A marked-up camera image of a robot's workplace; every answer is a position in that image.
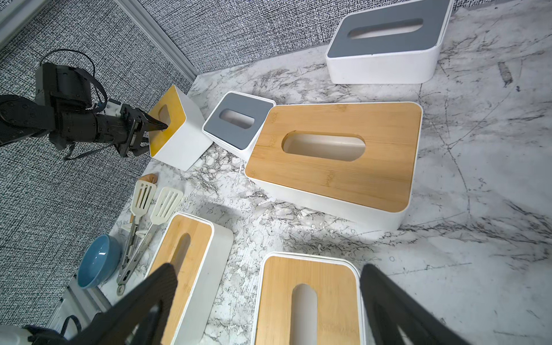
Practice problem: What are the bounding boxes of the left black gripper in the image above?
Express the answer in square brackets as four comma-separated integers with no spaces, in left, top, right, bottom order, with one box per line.
[95,103,168,158]

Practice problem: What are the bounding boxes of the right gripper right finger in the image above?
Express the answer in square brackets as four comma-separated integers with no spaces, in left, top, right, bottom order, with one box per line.
[359,264,467,344]

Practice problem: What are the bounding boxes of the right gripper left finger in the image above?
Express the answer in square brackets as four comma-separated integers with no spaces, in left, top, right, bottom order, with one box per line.
[67,263,178,344]

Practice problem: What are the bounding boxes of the yellow lid tissue box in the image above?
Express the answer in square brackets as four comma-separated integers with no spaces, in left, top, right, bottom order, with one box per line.
[149,85,213,171]

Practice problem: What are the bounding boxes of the large bamboo lid tissue box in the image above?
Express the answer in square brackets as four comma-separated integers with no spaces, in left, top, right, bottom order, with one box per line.
[245,101,423,231]

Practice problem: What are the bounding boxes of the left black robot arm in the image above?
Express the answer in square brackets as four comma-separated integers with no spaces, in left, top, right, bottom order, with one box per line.
[1,63,168,158]

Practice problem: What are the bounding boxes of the grey lid tissue box centre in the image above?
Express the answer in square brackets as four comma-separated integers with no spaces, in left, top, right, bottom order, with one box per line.
[202,91,276,162]

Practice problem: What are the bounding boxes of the grey lid tissue box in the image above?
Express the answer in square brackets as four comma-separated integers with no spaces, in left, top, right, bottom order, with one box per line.
[325,1,454,84]
[202,91,276,162]

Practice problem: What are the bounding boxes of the grey lid tissue box back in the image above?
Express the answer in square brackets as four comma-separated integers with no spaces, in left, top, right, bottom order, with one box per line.
[325,1,454,84]

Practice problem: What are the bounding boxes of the white slotted spatula tongs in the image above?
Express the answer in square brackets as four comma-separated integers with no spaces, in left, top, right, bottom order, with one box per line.
[115,180,185,297]

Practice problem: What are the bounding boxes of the blue ceramic bowl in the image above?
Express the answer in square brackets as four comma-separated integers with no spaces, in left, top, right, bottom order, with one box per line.
[77,234,122,289]

